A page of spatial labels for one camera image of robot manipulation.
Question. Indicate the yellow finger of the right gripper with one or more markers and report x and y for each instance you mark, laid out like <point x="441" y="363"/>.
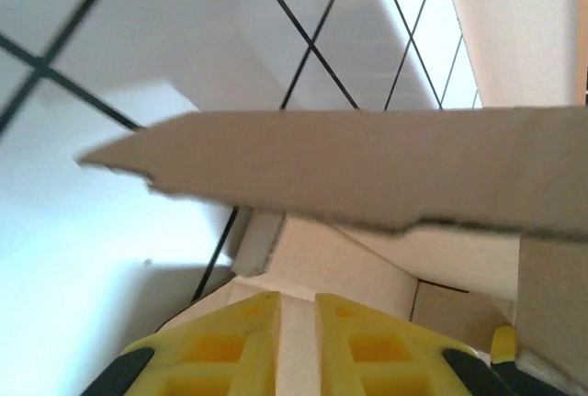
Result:
<point x="503" y="343"/>

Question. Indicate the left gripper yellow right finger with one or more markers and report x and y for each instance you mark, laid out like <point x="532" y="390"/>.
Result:
<point x="381" y="354"/>

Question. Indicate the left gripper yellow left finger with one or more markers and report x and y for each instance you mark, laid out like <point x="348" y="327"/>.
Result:
<point x="216" y="354"/>

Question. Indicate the brown cardboard box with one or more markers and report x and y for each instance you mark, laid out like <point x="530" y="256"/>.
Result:
<point x="367" y="171"/>

